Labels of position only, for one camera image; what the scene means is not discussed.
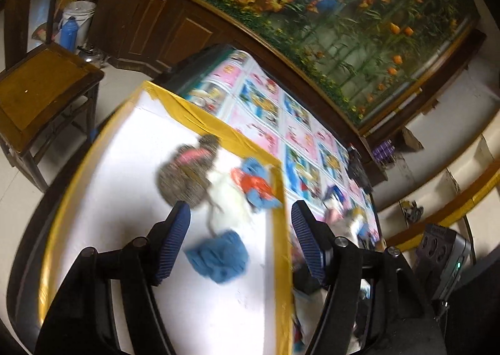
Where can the flower wall poster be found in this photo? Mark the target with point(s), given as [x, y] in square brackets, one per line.
[332, 7]

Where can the white board with yellow border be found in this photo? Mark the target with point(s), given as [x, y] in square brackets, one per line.
[117, 183]

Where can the purple object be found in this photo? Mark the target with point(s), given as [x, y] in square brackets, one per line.
[381, 151]

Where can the printed blanket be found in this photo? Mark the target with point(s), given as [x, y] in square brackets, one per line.
[273, 104]

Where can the dark cloth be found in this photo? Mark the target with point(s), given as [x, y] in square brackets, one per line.
[357, 167]

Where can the blue thermos bottle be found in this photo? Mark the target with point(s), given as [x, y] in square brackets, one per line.
[69, 30]

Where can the brown speckled plush garment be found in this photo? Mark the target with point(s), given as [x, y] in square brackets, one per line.
[179, 179]

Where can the blue and orange cloth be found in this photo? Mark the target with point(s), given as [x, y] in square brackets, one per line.
[254, 183]

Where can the white plastic bucket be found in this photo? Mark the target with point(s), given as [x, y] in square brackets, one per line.
[82, 13]

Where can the white fluffy cloth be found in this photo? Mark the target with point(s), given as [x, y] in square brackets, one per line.
[226, 190]

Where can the blue knitted cloth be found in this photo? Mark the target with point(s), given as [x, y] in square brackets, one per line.
[220, 257]

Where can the wooden chair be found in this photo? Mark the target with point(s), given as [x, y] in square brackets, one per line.
[43, 85]

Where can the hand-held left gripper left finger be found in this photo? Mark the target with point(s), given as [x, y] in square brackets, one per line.
[174, 241]

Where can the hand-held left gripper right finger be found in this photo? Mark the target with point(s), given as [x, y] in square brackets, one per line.
[306, 241]

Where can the metal kettle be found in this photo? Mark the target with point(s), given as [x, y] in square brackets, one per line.
[92, 54]

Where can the dark wooden cabinet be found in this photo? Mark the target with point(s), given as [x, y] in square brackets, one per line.
[156, 22]

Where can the pile of mixed cloths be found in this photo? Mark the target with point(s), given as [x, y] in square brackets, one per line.
[347, 218]

